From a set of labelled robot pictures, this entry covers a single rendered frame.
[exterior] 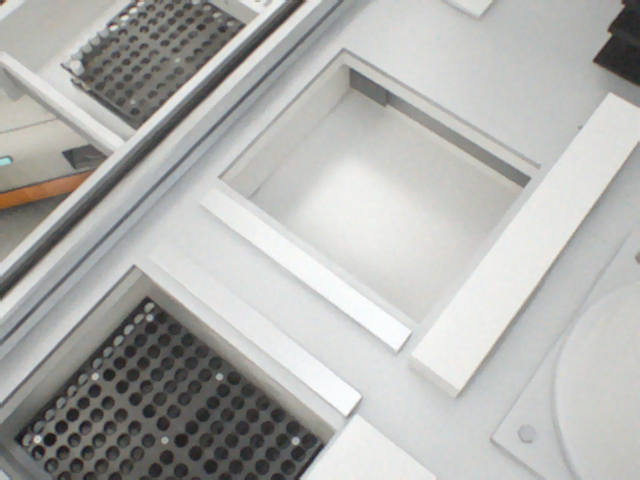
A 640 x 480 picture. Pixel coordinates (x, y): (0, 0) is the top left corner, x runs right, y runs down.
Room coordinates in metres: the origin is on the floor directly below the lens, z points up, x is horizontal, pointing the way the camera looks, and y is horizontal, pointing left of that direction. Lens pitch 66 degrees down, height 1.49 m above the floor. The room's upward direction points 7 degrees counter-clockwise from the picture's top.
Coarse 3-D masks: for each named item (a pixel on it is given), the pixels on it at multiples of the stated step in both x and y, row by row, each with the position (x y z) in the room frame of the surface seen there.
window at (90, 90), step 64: (0, 0) 0.31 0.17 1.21; (64, 0) 0.34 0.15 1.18; (128, 0) 0.37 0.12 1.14; (192, 0) 0.41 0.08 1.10; (256, 0) 0.45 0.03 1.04; (0, 64) 0.30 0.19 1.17; (64, 64) 0.32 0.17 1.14; (128, 64) 0.35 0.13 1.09; (192, 64) 0.39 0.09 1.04; (0, 128) 0.28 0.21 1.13; (64, 128) 0.30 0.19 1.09; (128, 128) 0.33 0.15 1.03; (0, 192) 0.26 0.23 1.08; (64, 192) 0.28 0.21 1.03; (0, 256) 0.23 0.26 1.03
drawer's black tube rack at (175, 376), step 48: (144, 336) 0.20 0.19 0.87; (192, 336) 0.18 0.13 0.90; (96, 384) 0.15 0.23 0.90; (144, 384) 0.15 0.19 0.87; (192, 384) 0.14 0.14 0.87; (240, 384) 0.13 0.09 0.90; (48, 432) 0.11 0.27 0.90; (96, 432) 0.10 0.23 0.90; (144, 432) 0.10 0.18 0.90; (192, 432) 0.10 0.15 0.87; (240, 432) 0.09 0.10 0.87; (288, 432) 0.09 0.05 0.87
